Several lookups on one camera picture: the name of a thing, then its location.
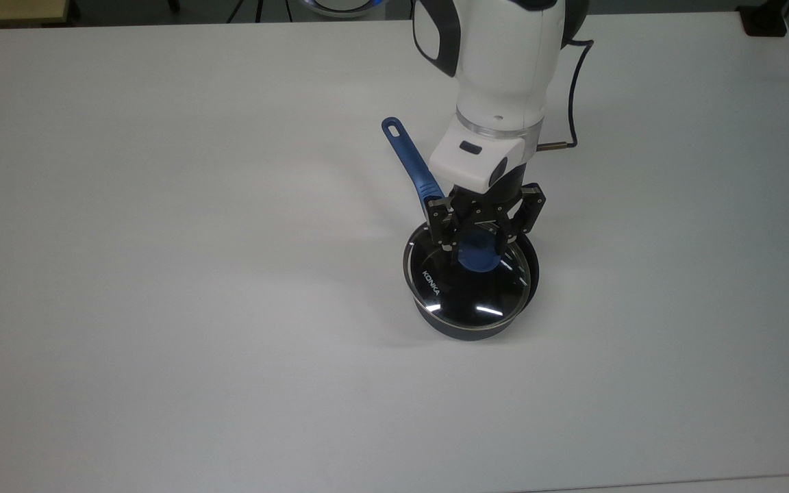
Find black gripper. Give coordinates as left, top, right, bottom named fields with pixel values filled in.
left=428, top=179, right=547, bottom=270

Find glass lid with blue knob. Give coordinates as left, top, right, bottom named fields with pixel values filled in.
left=403, top=223, right=531, bottom=330

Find round white blue-lit device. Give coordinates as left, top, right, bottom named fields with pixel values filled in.
left=296, top=0, right=386, bottom=19

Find black tripod legs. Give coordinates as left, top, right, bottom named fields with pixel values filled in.
left=226, top=0, right=266, bottom=25

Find light wooden desk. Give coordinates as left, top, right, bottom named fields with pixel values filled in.
left=0, top=0, right=71, bottom=29

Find dark blue saucepan, blue handle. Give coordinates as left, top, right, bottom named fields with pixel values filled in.
left=381, top=116, right=540, bottom=342

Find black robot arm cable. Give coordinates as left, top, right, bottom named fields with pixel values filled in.
left=536, top=39, right=596, bottom=151

